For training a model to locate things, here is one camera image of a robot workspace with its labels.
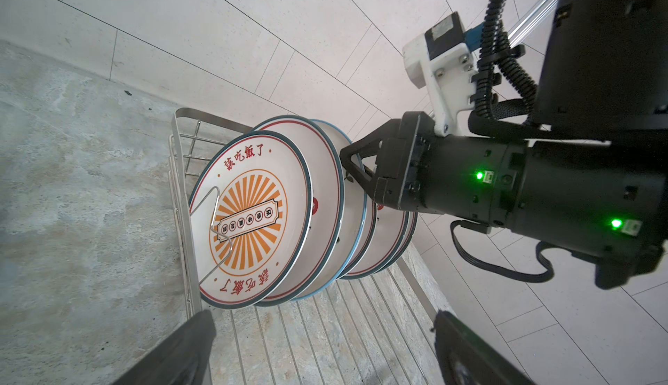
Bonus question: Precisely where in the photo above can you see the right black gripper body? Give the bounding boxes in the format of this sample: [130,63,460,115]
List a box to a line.
[375,112,527,227]

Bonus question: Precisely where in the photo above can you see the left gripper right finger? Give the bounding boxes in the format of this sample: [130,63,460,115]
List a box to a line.
[432,310,534,385]

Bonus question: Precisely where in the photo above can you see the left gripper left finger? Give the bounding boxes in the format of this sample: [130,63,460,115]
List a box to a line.
[114,310,217,384]

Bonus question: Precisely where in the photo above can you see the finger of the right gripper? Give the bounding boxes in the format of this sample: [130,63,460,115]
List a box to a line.
[339,121,402,202]

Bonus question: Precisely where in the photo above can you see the white watermelon pattern plate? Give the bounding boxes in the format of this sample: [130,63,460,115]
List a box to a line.
[295,118,369,301]

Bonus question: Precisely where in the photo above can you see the white plate red characters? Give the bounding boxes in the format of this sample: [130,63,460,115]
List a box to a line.
[256,115,344,307]

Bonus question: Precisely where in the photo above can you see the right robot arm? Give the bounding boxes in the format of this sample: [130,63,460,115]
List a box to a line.
[340,0,667,289]

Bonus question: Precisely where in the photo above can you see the brown patterned plate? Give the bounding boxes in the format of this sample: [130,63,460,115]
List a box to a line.
[377,213,419,273]

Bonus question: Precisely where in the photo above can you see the white plate red rim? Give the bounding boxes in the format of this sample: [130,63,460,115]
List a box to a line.
[343,205,410,280]

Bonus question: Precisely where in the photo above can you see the orange sunburst plate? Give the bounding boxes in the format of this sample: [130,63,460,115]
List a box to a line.
[189,131,313,309]

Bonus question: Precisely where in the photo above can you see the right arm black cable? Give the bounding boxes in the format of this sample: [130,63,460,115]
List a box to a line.
[450,0,555,284]

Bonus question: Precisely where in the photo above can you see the metal wire dish rack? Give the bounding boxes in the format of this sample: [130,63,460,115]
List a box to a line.
[168,107,445,385]

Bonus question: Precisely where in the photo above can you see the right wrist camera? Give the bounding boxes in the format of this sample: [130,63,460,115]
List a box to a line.
[403,12,481,137]

